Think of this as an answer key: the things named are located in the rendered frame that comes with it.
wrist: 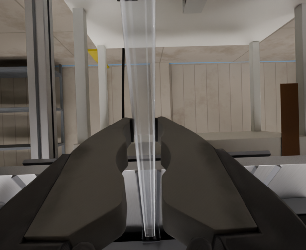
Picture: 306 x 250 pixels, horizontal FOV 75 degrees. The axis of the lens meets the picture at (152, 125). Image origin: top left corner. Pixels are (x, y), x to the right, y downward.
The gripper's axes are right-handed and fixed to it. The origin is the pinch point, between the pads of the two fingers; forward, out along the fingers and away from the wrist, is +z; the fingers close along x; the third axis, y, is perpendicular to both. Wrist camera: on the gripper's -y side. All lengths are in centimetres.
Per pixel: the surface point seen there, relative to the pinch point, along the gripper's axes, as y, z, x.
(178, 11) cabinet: -7, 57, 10
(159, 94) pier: 108, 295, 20
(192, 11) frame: -6.4, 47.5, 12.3
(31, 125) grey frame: 14.3, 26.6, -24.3
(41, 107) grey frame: 11.0, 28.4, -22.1
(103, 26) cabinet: -3, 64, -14
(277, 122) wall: 161, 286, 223
